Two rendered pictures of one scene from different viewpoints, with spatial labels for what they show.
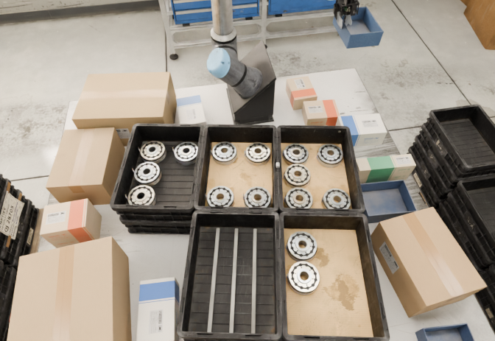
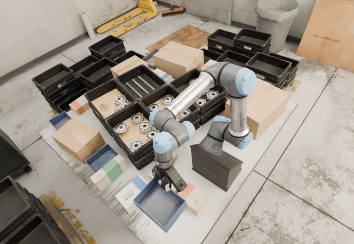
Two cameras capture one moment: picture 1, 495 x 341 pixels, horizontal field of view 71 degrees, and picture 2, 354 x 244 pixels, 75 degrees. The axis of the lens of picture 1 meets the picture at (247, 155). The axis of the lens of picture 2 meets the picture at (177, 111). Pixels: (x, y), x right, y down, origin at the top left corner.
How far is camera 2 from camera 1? 1.94 m
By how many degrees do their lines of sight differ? 75
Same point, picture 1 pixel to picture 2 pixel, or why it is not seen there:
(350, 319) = (99, 102)
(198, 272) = (154, 83)
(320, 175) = (135, 137)
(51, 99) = not seen: outside the picture
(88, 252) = (186, 61)
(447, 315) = not seen: hidden behind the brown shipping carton
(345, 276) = (105, 110)
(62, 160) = not seen: hidden behind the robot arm
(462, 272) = (60, 134)
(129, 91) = (258, 100)
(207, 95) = (246, 156)
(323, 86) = (186, 226)
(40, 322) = (178, 49)
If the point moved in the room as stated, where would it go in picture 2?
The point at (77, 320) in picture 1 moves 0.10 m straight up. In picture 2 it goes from (170, 54) to (169, 45)
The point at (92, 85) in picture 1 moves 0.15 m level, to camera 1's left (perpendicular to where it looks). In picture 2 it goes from (277, 91) to (288, 82)
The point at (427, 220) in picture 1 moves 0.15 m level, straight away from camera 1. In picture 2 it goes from (78, 145) to (68, 163)
